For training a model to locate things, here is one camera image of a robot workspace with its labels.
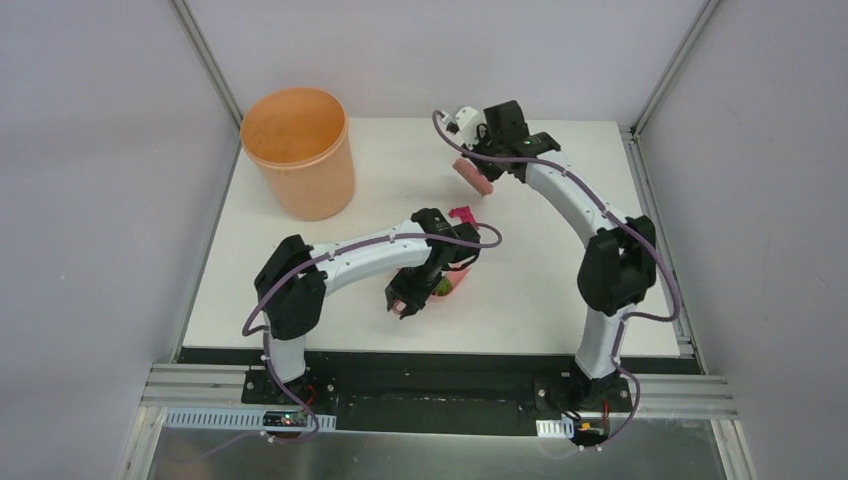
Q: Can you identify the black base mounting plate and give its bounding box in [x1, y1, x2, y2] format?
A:
[241, 349, 700, 437]

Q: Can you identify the white cable duct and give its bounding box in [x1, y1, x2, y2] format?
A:
[164, 408, 337, 433]
[535, 417, 575, 439]

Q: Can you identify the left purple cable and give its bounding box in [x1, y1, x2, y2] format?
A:
[241, 221, 503, 445]

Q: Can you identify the green paper scrap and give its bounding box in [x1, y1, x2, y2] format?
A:
[433, 277, 453, 297]

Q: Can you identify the right white cable duct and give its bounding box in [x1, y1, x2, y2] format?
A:
[535, 417, 575, 439]

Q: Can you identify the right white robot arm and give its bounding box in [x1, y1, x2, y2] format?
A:
[462, 100, 656, 410]

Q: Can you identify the purple cable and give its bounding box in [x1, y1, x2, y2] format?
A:
[241, 221, 503, 445]
[431, 109, 684, 452]

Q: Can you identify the left white cable duct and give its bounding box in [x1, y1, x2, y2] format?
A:
[164, 408, 337, 433]

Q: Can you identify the pink hand brush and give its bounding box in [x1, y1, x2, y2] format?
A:
[452, 158, 494, 197]

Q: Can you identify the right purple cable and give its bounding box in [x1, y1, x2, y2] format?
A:
[431, 109, 684, 452]

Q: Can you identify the pink plastic dustpan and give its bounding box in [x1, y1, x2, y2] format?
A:
[385, 265, 471, 319]

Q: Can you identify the magenta paper scrap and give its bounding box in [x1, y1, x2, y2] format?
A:
[448, 206, 478, 229]

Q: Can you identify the orange plastic bucket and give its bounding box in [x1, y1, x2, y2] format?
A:
[240, 87, 355, 221]

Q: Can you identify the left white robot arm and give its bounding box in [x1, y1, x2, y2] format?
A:
[242, 208, 484, 405]

